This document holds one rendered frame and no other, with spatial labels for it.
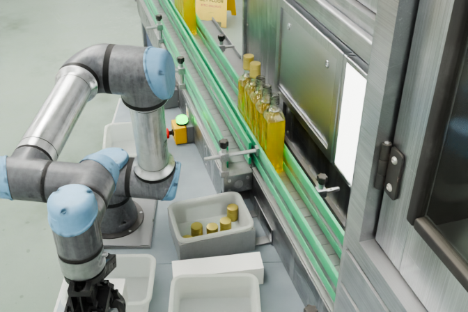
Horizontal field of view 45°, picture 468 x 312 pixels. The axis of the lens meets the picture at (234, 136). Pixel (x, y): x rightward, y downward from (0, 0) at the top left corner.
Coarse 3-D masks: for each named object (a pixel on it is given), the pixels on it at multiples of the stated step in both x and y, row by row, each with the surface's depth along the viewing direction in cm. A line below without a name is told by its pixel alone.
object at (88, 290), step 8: (104, 272) 96; (72, 280) 93; (88, 280) 93; (96, 280) 94; (104, 280) 101; (72, 288) 92; (80, 288) 95; (88, 288) 92; (96, 288) 98; (104, 288) 99; (112, 288) 101; (72, 296) 92; (80, 296) 92; (88, 296) 92; (96, 296) 98; (104, 296) 98; (112, 296) 101; (72, 304) 93; (80, 304) 93; (88, 304) 96; (96, 304) 96; (104, 304) 96
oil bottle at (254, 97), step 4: (252, 92) 172; (252, 96) 171; (256, 96) 169; (260, 96) 169; (252, 100) 171; (256, 100) 169; (252, 104) 171; (252, 108) 172; (252, 112) 173; (252, 116) 173; (252, 120) 174; (252, 124) 175; (252, 128) 176
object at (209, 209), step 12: (228, 192) 170; (180, 204) 166; (192, 204) 167; (204, 204) 168; (216, 204) 170; (228, 204) 171; (240, 204) 166; (180, 216) 168; (192, 216) 169; (204, 216) 170; (216, 216) 171; (240, 216) 167; (180, 228) 167; (204, 228) 167; (240, 228) 156; (180, 240) 153; (192, 240) 153
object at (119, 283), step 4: (112, 280) 117; (116, 280) 117; (120, 280) 117; (124, 280) 117; (116, 284) 116; (120, 284) 116; (124, 284) 116; (116, 288) 115; (120, 288) 115; (124, 288) 116; (120, 292) 114; (124, 292) 116; (124, 296) 116
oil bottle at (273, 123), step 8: (264, 112) 163; (272, 112) 161; (280, 112) 161; (264, 120) 163; (272, 120) 160; (280, 120) 161; (264, 128) 164; (272, 128) 162; (280, 128) 163; (264, 136) 166; (272, 136) 163; (280, 136) 164; (264, 144) 167; (272, 144) 165; (280, 144) 166; (272, 152) 166; (280, 152) 167; (272, 160) 168; (280, 160) 169; (280, 168) 171
